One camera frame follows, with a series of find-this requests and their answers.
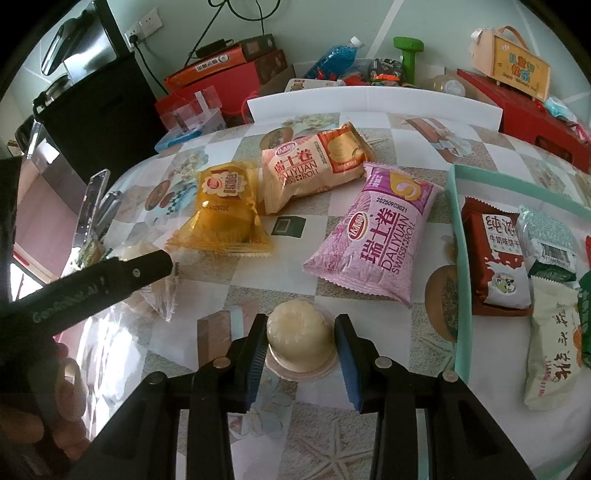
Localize peach swiss roll packet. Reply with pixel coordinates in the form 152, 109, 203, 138
260, 121, 378, 216

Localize green dumbbell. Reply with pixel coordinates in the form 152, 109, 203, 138
392, 36, 426, 87

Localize black power adapter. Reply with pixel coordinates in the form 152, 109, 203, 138
191, 38, 232, 59

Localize person's left hand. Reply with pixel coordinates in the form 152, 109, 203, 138
50, 343, 92, 463

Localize red gift box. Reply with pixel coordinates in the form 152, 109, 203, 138
154, 61, 262, 131

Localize pink printed bag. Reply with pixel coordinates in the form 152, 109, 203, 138
569, 119, 591, 145

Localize blue liquid bottle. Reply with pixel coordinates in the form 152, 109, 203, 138
304, 36, 366, 80

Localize black water dispenser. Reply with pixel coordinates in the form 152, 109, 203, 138
40, 0, 122, 89

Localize teal rimmed white tray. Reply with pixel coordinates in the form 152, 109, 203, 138
447, 163, 591, 480

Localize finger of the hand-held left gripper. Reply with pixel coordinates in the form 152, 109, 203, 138
102, 250, 175, 297

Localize white wall socket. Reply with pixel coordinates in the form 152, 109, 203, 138
124, 13, 163, 45

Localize white board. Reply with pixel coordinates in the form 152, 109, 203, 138
246, 84, 504, 133

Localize tan box with handle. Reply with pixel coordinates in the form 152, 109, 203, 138
470, 24, 553, 103

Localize pile of small toys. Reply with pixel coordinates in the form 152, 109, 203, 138
343, 56, 408, 89

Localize white snack packet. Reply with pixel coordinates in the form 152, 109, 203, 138
523, 276, 585, 412

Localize brown cardboard box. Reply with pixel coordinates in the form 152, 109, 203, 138
239, 34, 290, 87

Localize light blue toy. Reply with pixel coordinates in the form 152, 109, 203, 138
544, 96, 579, 124

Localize black cable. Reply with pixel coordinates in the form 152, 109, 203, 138
137, 0, 264, 63

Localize red brown biscuit packet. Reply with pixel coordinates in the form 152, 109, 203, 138
461, 195, 535, 318

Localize cream snack box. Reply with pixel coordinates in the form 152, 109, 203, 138
283, 78, 348, 94

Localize black cabinet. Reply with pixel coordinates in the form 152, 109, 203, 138
31, 50, 165, 182

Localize pink swiss roll packet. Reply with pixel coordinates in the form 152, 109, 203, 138
301, 161, 447, 308

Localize dark green snack packet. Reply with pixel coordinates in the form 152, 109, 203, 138
576, 271, 591, 320

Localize yellow cake packet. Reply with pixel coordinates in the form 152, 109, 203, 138
165, 161, 274, 258

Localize large red box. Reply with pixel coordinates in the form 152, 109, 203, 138
456, 68, 591, 172

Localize white round bottle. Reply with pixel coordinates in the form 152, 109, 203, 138
431, 73, 468, 99

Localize clear plastic container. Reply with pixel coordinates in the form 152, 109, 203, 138
154, 87, 228, 151

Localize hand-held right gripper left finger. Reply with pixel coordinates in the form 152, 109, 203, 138
69, 314, 269, 480

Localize cream jelly cup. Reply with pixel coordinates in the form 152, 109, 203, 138
264, 298, 341, 382

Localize orange flat box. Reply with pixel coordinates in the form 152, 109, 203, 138
163, 45, 251, 94

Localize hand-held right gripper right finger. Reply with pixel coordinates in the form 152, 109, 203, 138
334, 314, 536, 480

